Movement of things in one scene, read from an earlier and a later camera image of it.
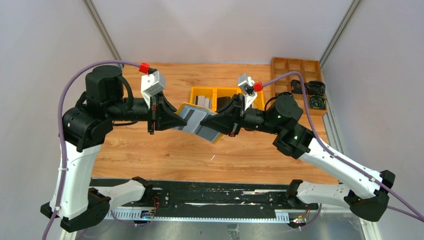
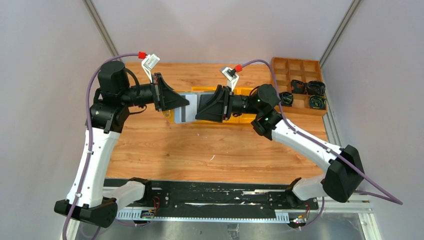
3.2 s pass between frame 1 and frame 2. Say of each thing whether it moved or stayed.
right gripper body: moved
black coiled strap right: stayed
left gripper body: moved
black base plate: stayed
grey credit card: moved
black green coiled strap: stayed
